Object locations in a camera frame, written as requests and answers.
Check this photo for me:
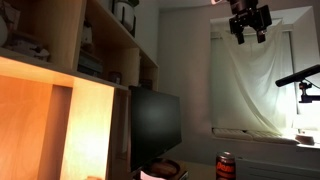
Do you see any white figurine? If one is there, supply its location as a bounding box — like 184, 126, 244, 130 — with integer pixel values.
80, 20, 95, 54

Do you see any white plant pot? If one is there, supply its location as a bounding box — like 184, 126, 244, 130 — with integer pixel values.
112, 0, 138, 34

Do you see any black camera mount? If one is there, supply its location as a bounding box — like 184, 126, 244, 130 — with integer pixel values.
297, 80, 320, 104

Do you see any white window curtain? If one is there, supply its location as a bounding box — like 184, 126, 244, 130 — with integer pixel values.
210, 19, 298, 136

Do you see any white round vase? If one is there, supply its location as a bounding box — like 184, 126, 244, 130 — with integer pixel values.
0, 14, 10, 47

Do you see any round dark-rimmed bowl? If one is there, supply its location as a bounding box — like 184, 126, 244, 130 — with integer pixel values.
145, 157, 182, 179

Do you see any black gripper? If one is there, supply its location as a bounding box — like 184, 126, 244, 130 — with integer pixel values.
228, 0, 273, 45

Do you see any black computer monitor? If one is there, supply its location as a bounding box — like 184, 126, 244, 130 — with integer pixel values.
128, 85, 184, 173

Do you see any white window cushion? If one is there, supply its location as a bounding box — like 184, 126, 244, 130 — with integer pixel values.
212, 127, 301, 146

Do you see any small dark jar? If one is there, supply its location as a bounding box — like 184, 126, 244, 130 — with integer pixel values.
108, 70, 123, 85

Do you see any grey clutter pile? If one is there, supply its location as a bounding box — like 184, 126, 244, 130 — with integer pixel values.
4, 30, 52, 62

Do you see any dark stack of books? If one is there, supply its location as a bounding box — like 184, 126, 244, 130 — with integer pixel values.
77, 49, 104, 78

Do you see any wooden shelf unit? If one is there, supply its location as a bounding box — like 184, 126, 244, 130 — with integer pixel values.
0, 0, 160, 180

